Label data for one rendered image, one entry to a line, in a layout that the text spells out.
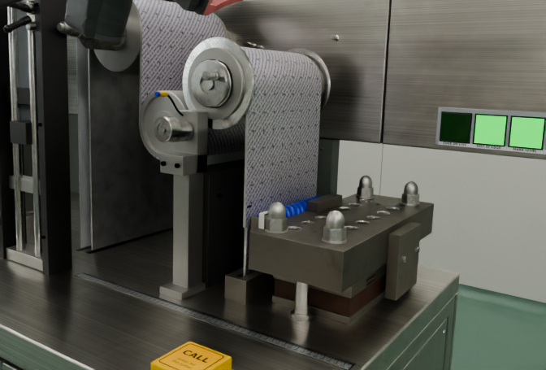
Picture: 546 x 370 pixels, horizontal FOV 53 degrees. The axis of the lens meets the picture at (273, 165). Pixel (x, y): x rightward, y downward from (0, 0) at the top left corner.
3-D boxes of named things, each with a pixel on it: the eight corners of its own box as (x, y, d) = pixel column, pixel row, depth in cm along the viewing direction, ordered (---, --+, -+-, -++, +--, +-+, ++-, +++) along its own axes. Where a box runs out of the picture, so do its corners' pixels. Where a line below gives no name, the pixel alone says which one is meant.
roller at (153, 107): (138, 154, 100) (138, 89, 99) (225, 144, 122) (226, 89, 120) (187, 162, 94) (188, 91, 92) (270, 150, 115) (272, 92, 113)
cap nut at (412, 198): (397, 204, 106) (399, 181, 105) (404, 201, 109) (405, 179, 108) (416, 206, 104) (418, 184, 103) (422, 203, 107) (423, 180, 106)
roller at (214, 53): (186, 117, 92) (187, 47, 91) (271, 112, 114) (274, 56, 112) (241, 121, 86) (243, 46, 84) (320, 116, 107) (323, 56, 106)
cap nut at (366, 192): (353, 197, 111) (353, 175, 111) (360, 194, 114) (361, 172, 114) (369, 199, 109) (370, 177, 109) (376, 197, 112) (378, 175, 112)
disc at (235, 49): (181, 126, 94) (182, 37, 92) (184, 125, 94) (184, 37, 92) (251, 132, 86) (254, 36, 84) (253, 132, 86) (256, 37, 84)
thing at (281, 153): (243, 227, 89) (245, 113, 87) (314, 203, 109) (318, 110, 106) (245, 228, 89) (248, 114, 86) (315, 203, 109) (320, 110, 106)
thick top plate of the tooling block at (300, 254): (248, 268, 85) (249, 230, 84) (357, 219, 118) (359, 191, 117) (341, 293, 76) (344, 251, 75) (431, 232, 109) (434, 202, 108)
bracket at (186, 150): (157, 294, 92) (158, 111, 87) (184, 283, 97) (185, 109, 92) (179, 302, 89) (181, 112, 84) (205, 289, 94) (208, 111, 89)
